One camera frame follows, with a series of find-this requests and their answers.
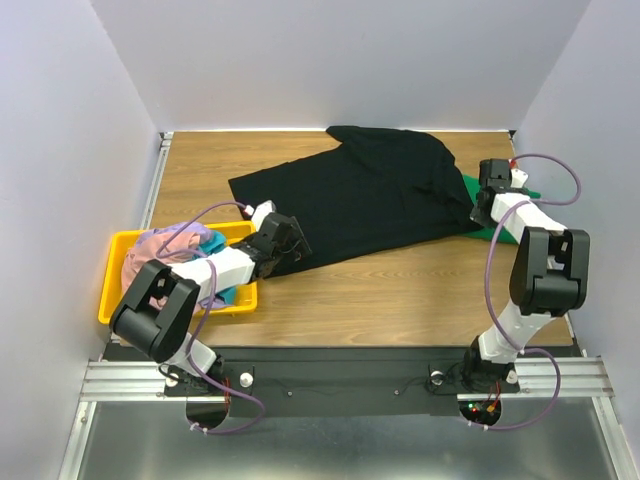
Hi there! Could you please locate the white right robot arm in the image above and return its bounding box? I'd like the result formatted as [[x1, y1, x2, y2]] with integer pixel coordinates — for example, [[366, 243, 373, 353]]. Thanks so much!
[[460, 158, 590, 390]]

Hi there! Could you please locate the green folded t shirt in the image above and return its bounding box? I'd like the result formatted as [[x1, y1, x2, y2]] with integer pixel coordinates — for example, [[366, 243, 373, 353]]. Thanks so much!
[[462, 174, 541, 245]]

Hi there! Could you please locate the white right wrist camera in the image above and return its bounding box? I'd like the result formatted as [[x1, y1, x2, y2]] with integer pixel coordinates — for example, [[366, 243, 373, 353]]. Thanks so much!
[[509, 159, 528, 191]]

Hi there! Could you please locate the lavender t shirt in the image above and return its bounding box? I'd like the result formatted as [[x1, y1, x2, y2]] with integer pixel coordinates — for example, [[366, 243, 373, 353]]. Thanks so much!
[[135, 222, 214, 246]]

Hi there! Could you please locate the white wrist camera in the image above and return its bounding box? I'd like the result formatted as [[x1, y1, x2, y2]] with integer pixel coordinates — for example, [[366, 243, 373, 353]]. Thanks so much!
[[243, 200, 276, 230], [509, 159, 528, 191]]

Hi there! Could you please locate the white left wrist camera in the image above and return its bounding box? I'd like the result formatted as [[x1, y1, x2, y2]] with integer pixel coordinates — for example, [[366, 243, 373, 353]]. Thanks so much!
[[243, 200, 276, 230]]

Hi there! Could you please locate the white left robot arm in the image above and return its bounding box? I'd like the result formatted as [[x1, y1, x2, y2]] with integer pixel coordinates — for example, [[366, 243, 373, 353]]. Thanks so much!
[[109, 202, 311, 394]]

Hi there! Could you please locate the black t shirt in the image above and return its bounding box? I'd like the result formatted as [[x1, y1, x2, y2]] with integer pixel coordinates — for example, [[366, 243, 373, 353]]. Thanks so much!
[[229, 126, 480, 276]]

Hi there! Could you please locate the teal t shirt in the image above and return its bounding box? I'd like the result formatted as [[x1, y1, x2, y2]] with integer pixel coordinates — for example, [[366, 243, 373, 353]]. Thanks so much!
[[198, 230, 237, 309]]

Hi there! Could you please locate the yellow plastic bin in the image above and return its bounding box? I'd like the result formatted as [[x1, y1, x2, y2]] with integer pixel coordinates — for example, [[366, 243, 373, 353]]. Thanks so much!
[[97, 221, 258, 324]]

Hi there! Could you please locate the aluminium frame rail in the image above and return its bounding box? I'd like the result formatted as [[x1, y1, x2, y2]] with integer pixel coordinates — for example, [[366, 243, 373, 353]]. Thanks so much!
[[80, 357, 614, 402]]

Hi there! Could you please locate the pink t shirt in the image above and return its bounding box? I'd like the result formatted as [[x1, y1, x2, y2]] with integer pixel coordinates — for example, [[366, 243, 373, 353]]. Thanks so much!
[[121, 232, 199, 293]]

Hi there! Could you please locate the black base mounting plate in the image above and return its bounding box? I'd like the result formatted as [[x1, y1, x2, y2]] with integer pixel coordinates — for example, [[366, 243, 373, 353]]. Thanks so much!
[[101, 346, 517, 428]]

